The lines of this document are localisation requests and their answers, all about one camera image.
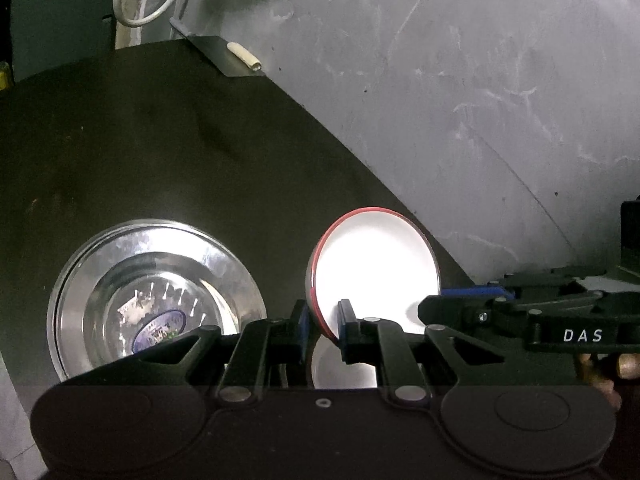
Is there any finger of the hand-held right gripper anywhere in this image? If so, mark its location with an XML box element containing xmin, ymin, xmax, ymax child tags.
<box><xmin>417</xmin><ymin>295</ymin><xmax>532</xmax><ymax>349</ymax></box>
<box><xmin>442</xmin><ymin>265</ymin><xmax>609</xmax><ymax>307</ymax></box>

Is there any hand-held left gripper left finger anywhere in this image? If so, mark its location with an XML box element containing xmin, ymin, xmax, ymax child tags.
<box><xmin>116</xmin><ymin>300</ymin><xmax>311</xmax><ymax>405</ymax></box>

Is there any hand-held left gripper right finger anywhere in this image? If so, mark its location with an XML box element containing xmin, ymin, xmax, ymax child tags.
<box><xmin>337</xmin><ymin>299</ymin><xmax>505</xmax><ymax>404</ymax></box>

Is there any white bowl with red rim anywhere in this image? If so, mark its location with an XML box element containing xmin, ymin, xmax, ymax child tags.
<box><xmin>306</xmin><ymin>206</ymin><xmax>441</xmax><ymax>342</ymax></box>
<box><xmin>310</xmin><ymin>336</ymin><xmax>377</xmax><ymax>389</ymax></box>

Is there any stainless steel bowl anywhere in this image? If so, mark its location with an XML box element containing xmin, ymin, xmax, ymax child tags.
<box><xmin>52</xmin><ymin>219</ymin><xmax>269</xmax><ymax>380</ymax></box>

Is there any plain steel plate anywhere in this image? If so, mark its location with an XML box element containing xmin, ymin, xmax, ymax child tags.
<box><xmin>47</xmin><ymin>255</ymin><xmax>68</xmax><ymax>382</ymax></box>

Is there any person's right hand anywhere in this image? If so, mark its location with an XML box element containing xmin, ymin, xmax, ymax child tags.
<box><xmin>574</xmin><ymin>353</ymin><xmax>640</xmax><ymax>412</ymax></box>

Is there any small white tube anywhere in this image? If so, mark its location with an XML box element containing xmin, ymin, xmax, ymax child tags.
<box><xmin>227</xmin><ymin>42</ymin><xmax>262</xmax><ymax>71</ymax></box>

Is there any dark flat board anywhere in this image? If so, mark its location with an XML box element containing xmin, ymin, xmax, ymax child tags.
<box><xmin>169</xmin><ymin>16</ymin><xmax>267</xmax><ymax>79</ymax></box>

